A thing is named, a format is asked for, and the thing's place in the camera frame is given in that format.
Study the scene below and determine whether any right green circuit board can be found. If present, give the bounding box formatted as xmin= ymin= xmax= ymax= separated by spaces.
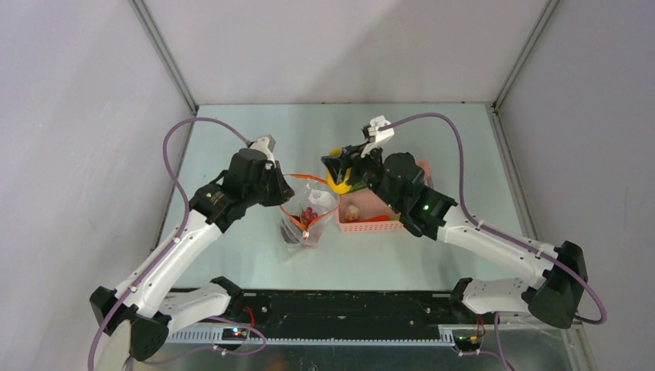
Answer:
xmin=453 ymin=335 xmax=484 ymax=353

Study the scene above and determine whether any left green circuit board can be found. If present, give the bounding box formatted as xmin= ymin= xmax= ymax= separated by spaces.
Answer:
xmin=221 ymin=327 xmax=249 ymax=342

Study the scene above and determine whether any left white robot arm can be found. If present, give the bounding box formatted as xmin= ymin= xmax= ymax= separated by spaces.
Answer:
xmin=90 ymin=146 xmax=294 ymax=361

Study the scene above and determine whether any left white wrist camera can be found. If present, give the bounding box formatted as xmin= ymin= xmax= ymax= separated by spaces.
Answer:
xmin=248 ymin=134 xmax=276 ymax=162

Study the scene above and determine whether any clear zip bag orange zipper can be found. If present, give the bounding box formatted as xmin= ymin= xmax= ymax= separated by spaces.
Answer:
xmin=280 ymin=173 xmax=340 ymax=248

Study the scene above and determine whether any orange carrot green top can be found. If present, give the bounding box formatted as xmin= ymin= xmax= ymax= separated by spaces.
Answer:
xmin=358 ymin=214 xmax=399 ymax=223

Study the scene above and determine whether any white garlic bulb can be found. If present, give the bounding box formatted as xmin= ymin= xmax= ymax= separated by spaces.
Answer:
xmin=343 ymin=205 xmax=360 ymax=223

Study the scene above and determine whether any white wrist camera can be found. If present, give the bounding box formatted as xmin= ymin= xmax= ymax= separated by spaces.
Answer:
xmin=248 ymin=134 xmax=276 ymax=162
xmin=361 ymin=116 xmax=395 ymax=158

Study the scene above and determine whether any green circuit board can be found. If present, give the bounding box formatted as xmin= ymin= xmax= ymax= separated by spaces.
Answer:
xmin=221 ymin=327 xmax=249 ymax=342
xmin=453 ymin=335 xmax=484 ymax=353

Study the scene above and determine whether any red grape bunch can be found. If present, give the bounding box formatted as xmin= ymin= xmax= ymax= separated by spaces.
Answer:
xmin=299 ymin=206 xmax=318 ymax=227

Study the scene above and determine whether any yellow mango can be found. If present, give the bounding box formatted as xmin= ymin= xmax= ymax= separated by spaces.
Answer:
xmin=326 ymin=147 xmax=353 ymax=196

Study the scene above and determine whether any grey slotted cable duct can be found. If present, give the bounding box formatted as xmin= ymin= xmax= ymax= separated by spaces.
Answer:
xmin=165 ymin=325 xmax=453 ymax=346

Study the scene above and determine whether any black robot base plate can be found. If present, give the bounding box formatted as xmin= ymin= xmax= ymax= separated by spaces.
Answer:
xmin=221 ymin=289 xmax=494 ymax=339

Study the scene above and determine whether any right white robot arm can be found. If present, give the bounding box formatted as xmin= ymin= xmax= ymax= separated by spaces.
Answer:
xmin=321 ymin=146 xmax=588 ymax=329

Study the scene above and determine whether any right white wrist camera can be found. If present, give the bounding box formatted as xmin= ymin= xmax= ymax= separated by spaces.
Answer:
xmin=361 ymin=116 xmax=395 ymax=158

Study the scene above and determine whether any pink plastic basket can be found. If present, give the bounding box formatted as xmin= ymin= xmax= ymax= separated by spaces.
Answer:
xmin=334 ymin=188 xmax=404 ymax=233

